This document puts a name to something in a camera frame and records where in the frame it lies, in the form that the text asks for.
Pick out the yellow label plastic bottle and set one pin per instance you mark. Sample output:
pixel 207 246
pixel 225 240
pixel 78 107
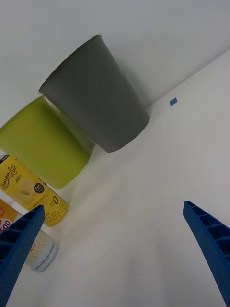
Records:
pixel 26 187

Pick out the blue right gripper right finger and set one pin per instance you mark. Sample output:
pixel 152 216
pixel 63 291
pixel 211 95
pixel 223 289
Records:
pixel 213 242

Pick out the orange and white drink can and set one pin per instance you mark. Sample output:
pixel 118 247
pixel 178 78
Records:
pixel 45 251

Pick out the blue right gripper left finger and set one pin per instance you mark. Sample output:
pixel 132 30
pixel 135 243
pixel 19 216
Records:
pixel 16 244

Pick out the grey plastic waste bin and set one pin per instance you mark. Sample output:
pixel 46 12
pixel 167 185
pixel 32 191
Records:
pixel 98 96

